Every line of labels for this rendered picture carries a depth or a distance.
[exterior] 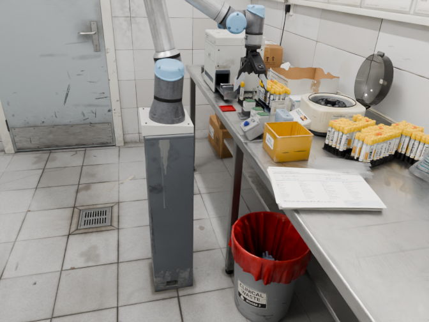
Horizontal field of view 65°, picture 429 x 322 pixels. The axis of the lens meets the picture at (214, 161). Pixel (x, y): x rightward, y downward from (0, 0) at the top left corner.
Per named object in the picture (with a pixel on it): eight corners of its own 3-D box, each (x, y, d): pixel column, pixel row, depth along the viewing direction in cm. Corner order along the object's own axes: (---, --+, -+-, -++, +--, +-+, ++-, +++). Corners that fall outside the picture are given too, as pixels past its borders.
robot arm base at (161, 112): (146, 122, 136) (147, 98, 131) (150, 110, 149) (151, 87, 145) (184, 126, 137) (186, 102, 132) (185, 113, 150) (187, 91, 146)
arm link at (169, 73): (152, 98, 132) (152, 62, 126) (154, 88, 144) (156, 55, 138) (182, 100, 134) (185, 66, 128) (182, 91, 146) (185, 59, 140)
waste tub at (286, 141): (261, 146, 130) (263, 122, 126) (293, 144, 133) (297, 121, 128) (274, 163, 119) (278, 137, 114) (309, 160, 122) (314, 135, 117)
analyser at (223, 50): (203, 80, 213) (204, 29, 199) (245, 78, 219) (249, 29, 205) (215, 94, 186) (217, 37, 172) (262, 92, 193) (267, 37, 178)
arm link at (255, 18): (243, 4, 141) (263, 4, 142) (241, 32, 146) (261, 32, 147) (246, 5, 134) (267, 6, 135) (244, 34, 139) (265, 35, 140)
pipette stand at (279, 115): (269, 131, 144) (272, 108, 139) (285, 131, 145) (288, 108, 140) (276, 141, 135) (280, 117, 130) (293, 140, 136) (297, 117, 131)
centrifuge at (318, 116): (283, 115, 161) (286, 91, 155) (343, 116, 164) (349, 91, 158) (299, 137, 140) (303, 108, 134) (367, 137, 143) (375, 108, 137)
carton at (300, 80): (265, 94, 191) (269, 66, 184) (312, 92, 198) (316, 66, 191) (283, 108, 170) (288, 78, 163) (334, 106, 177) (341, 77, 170)
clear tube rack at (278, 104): (255, 101, 179) (256, 88, 175) (273, 101, 181) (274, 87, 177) (270, 115, 161) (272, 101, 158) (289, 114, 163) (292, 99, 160)
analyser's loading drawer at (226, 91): (214, 87, 191) (214, 78, 189) (226, 87, 193) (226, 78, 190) (224, 99, 174) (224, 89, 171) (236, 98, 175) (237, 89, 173)
